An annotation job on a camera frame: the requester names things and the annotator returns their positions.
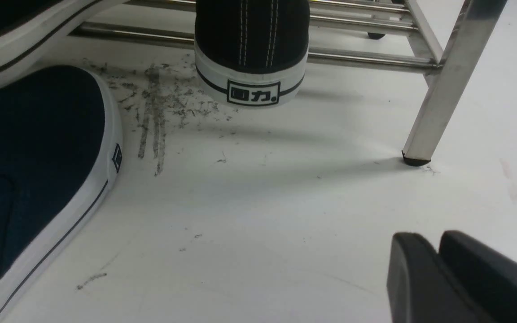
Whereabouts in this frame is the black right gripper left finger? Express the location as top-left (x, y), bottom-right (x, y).
top-left (386, 232), bottom-right (492, 323)

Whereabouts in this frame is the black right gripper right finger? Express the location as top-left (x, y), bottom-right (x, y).
top-left (439, 231), bottom-right (517, 323)

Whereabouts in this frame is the navy canvas shoe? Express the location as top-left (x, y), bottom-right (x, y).
top-left (0, 65), bottom-right (123, 321)

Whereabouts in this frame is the black canvas sneaker right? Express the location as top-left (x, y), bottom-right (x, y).
top-left (194, 0), bottom-right (310, 109)

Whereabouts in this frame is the black canvas sneaker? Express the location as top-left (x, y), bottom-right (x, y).
top-left (194, 0), bottom-right (310, 109)
top-left (0, 0), bottom-right (123, 88)

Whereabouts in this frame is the black canvas sneaker left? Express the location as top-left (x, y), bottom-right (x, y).
top-left (0, 0), bottom-right (123, 88)

